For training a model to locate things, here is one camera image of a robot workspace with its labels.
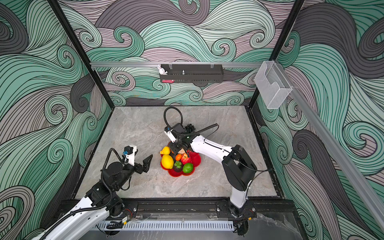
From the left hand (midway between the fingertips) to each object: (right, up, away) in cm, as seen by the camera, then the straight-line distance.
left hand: (144, 151), depth 76 cm
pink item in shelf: (+10, +40, +14) cm, 44 cm away
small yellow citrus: (+9, -2, +12) cm, 15 cm away
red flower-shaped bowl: (+27, -8, +12) cm, 31 cm away
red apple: (+21, -7, +10) cm, 24 cm away
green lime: (+22, -10, +6) cm, 25 cm away
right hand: (+12, +1, +11) cm, 16 cm away
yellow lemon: (+11, -7, +8) cm, 15 cm away
